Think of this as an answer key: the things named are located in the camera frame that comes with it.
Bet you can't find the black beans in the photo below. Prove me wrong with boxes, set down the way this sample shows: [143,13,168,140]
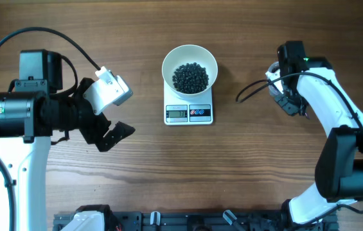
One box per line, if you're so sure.
[172,62,209,94]

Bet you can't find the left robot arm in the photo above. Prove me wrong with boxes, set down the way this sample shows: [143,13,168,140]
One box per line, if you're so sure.
[0,49,134,230]

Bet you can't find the white digital kitchen scale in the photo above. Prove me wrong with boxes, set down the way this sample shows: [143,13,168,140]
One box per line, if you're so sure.
[164,83,213,126]

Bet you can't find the white ceramic bowl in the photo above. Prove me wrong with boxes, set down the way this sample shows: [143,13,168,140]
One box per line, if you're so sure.
[161,44,218,97]

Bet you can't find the clear plastic food container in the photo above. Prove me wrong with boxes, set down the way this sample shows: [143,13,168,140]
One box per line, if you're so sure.
[267,62,279,70]

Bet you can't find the right black camera cable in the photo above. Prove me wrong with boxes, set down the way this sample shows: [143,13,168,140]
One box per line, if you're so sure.
[235,71,363,225]

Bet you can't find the left grey rail clamp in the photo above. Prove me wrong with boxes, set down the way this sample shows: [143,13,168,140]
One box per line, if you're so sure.
[150,211,161,226]

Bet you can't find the grey rail clamp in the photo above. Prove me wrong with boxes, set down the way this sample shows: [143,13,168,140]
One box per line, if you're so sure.
[150,211,161,226]
[222,210,237,226]

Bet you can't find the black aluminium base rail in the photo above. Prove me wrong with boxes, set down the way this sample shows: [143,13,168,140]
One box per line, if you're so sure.
[52,210,339,231]

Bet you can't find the right grey rail clamp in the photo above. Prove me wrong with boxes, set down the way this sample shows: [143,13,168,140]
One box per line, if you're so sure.
[222,210,237,226]

